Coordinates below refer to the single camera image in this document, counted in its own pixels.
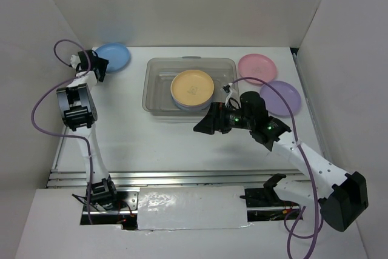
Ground white front cover panel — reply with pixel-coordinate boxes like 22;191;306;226
137;186;248;230

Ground orange plastic plate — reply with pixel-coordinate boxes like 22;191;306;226
170;70;215;105

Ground cream plastic plate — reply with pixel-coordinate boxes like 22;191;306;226
172;96;213;108

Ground clear plastic bin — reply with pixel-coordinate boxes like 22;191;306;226
142;56;237;117

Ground white watermelon pattern plate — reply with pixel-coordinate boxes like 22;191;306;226
173;99;215;112

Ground blue plastic plate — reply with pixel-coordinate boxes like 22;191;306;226
95;43;131;73

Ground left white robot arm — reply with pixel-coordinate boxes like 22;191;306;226
56;50;120;210

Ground purple plastic plate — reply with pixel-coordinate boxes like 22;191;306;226
259;81;303;118
171;98;213;110

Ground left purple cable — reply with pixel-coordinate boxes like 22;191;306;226
31;39;95;226

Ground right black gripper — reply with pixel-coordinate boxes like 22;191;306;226
193;101;255;134

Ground pink plastic plate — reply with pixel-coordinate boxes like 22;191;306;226
238;53;278;86

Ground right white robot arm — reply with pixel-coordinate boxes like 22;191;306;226
193;91;369;232

